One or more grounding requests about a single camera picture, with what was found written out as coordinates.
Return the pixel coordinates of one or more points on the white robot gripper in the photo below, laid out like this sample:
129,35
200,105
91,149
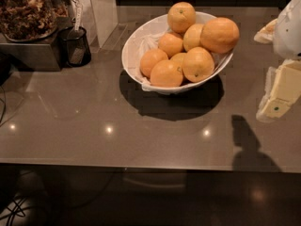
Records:
288,32

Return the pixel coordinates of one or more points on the front left orange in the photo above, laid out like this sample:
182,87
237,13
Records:
166,74

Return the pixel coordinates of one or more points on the small hidden orange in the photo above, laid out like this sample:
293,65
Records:
178,58

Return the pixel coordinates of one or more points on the middle pale orange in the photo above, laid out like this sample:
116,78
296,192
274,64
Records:
191,38

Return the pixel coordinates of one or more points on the top orange in bowl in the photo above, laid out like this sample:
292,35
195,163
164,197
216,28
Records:
181,16

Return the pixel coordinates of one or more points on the left orange in bowl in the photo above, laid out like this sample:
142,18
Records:
150,59

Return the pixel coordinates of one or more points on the white ceramic bowl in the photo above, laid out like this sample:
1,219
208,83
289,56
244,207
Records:
156,26

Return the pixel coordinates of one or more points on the white cloth in bowl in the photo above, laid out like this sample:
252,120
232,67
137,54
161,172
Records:
140,44

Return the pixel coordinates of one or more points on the large orange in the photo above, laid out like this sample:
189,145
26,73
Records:
220,35

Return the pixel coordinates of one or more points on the orange in bowl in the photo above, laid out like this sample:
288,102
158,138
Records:
171,43
181,16
150,59

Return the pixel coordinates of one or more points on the black mesh cup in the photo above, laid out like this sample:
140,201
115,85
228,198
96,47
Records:
75,50

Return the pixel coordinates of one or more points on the centre orange in bowl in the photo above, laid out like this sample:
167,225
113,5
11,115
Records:
171,43

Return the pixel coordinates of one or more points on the steel box stand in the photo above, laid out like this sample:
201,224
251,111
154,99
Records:
41,55

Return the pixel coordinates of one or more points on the white sachet in cup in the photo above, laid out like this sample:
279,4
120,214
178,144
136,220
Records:
78,15

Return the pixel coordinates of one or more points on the front right orange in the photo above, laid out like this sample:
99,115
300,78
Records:
198,65

